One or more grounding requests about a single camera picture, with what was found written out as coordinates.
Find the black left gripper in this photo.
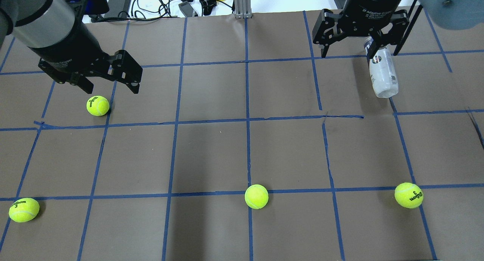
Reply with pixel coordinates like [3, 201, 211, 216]
[29, 21, 143, 94]

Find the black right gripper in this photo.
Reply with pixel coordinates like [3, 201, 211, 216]
[312, 0, 409, 58]

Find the clear tennis ball can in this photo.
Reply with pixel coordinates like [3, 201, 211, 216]
[364, 37, 399, 99]

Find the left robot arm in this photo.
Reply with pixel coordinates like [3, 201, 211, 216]
[1, 0, 143, 94]

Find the tennis ball upper left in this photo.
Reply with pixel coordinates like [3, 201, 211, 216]
[86, 96, 110, 117]

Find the tennis ball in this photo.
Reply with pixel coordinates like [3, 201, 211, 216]
[394, 182, 424, 209]
[9, 198, 40, 223]
[244, 185, 268, 210]
[86, 96, 110, 117]

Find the tennis ball lower left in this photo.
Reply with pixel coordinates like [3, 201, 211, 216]
[9, 198, 40, 223]

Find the tennis ball lower right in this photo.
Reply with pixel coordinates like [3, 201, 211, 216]
[394, 182, 424, 209]

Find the tennis ball centre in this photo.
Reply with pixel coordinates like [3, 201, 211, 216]
[244, 185, 268, 210]

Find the black power adapter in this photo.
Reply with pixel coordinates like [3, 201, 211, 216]
[102, 0, 131, 19]

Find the black cables bundle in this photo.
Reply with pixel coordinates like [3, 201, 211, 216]
[89, 0, 234, 23]

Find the aluminium frame post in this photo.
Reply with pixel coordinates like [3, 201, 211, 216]
[233, 0, 253, 19]

